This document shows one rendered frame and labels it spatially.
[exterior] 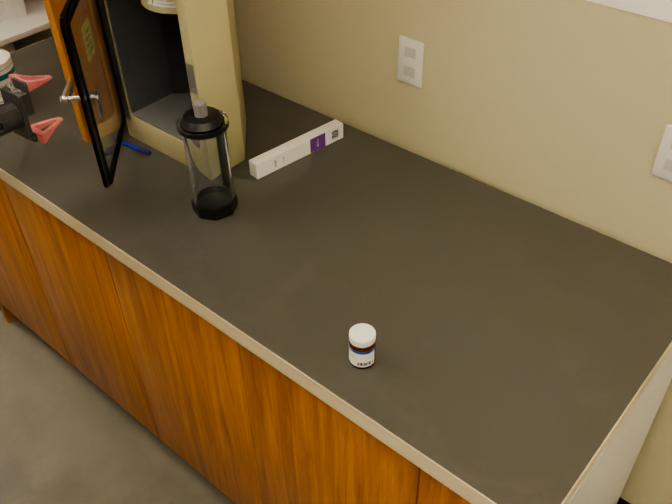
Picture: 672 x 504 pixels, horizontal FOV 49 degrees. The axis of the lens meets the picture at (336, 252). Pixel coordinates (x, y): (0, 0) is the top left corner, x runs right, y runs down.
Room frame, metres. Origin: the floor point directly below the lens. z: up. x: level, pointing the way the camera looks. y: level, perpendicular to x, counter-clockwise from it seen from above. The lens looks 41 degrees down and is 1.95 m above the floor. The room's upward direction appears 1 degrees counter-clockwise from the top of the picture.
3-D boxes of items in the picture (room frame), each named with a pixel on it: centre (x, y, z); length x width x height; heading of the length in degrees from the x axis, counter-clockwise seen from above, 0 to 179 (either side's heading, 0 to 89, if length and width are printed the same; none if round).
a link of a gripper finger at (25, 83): (1.38, 0.62, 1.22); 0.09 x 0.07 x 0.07; 141
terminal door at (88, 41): (1.49, 0.52, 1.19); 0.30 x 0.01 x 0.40; 5
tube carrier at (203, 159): (1.33, 0.27, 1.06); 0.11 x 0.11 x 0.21
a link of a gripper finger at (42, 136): (1.38, 0.62, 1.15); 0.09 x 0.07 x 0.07; 141
